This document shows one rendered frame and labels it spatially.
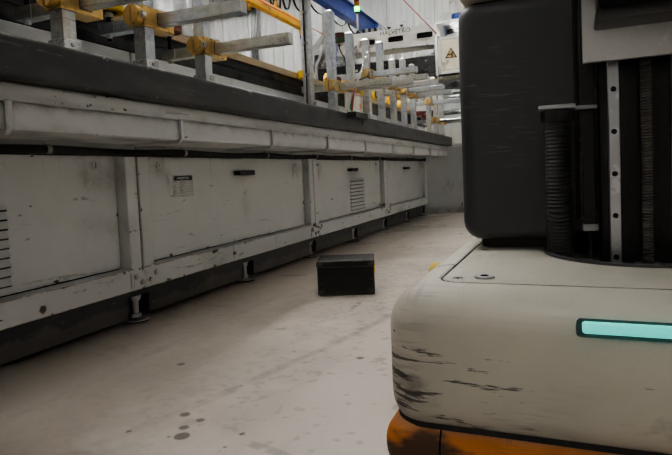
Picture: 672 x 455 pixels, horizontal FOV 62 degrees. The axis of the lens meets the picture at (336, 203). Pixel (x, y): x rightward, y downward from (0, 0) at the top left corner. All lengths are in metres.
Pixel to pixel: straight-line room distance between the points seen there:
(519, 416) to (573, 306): 0.13
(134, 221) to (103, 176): 0.16
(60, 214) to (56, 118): 0.37
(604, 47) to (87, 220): 1.32
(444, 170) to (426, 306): 4.77
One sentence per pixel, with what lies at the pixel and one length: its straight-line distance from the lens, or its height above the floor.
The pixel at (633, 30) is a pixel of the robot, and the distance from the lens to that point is 0.88.
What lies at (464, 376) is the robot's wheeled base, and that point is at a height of 0.19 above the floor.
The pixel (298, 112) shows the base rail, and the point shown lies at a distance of 2.18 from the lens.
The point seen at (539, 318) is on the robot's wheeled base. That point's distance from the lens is 0.65.
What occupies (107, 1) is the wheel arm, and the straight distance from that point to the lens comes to 1.33.
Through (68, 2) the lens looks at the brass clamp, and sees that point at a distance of 1.36.
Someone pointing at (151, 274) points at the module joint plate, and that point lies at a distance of 1.81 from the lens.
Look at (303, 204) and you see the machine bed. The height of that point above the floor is 0.27.
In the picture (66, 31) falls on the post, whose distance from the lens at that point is 1.35.
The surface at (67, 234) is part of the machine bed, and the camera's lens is 1.63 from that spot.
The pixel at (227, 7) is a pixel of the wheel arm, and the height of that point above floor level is 0.83.
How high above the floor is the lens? 0.42
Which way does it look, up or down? 3 degrees down
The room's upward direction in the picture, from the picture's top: 3 degrees counter-clockwise
